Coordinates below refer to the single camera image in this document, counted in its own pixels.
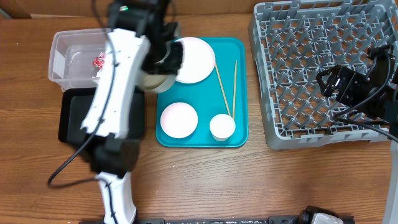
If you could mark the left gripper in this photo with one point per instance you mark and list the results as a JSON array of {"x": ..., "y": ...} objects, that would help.
[{"x": 172, "y": 68}]

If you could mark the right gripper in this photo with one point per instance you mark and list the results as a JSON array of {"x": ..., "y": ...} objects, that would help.
[{"x": 337, "y": 83}]

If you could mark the grey metal bowl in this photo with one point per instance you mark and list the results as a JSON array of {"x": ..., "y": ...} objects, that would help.
[{"x": 155, "y": 84}]

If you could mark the large white plate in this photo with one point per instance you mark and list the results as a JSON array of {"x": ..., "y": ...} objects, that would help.
[{"x": 198, "y": 60}]

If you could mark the small white plate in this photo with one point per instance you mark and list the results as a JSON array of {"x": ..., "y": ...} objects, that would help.
[{"x": 179, "y": 120}]

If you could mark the red snack wrapper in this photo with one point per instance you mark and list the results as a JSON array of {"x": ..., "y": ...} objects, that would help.
[{"x": 99, "y": 61}]

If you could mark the white paper cup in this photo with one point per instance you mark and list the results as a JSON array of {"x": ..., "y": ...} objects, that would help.
[{"x": 222, "y": 126}]

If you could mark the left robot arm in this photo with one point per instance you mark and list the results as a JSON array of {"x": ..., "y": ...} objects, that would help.
[{"x": 112, "y": 156}]

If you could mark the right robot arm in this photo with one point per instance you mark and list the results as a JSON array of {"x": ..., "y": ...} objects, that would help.
[{"x": 386, "y": 126}]

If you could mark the grey dishwasher rack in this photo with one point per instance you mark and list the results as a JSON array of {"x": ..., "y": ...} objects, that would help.
[{"x": 291, "y": 41}]

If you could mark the clear plastic waste bin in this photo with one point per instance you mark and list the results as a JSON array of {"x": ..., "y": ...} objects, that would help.
[{"x": 73, "y": 52}]

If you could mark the left wooden chopstick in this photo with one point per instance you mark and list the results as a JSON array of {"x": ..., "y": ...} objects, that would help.
[{"x": 222, "y": 89}]

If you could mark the wooden chopstick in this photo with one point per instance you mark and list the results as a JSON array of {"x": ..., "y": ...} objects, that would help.
[
  {"x": 222, "y": 89},
  {"x": 234, "y": 89}
]

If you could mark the teal serving tray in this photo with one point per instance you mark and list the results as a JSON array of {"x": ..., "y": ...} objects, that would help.
[{"x": 207, "y": 99}]

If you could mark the right wooden chopstick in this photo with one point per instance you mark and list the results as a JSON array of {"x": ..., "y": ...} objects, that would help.
[{"x": 234, "y": 89}]

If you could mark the black rectangular tray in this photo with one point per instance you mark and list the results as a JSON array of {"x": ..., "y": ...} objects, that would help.
[{"x": 75, "y": 105}]

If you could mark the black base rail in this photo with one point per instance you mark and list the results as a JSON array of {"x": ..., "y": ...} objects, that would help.
[{"x": 317, "y": 219}]

